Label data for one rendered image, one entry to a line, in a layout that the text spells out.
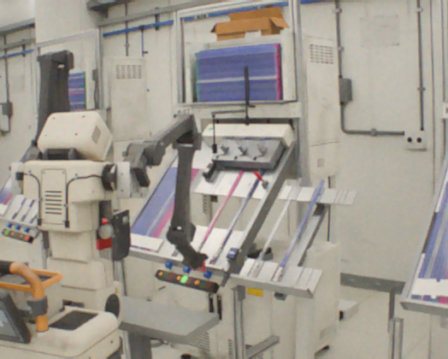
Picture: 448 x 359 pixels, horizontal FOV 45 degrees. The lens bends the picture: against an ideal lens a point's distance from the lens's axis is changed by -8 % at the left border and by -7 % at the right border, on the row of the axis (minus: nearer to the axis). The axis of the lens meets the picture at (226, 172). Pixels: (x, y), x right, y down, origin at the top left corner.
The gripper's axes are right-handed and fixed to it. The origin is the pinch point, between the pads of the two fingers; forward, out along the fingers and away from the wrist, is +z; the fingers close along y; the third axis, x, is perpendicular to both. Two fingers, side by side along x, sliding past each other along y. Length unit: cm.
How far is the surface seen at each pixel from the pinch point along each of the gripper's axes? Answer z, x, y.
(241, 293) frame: 9.6, 2.6, -15.4
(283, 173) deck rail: 3, -55, -11
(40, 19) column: -14, -215, 346
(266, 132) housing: -6, -71, 2
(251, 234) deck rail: 3.1, -22.1, -10.8
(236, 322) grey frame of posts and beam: 17.9, 12.9, -13.9
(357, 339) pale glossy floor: 128, -33, -18
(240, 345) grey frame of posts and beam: 26.3, 19.8, -15.3
